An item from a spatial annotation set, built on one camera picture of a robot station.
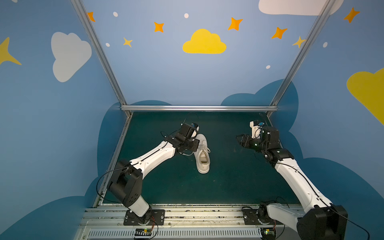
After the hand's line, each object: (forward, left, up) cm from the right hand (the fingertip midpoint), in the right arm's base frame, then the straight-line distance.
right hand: (241, 135), depth 81 cm
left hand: (0, +25, -7) cm, 26 cm away
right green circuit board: (-42, -13, -25) cm, 51 cm away
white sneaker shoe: (-5, +21, -16) cm, 26 cm away
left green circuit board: (-45, +49, -24) cm, 71 cm away
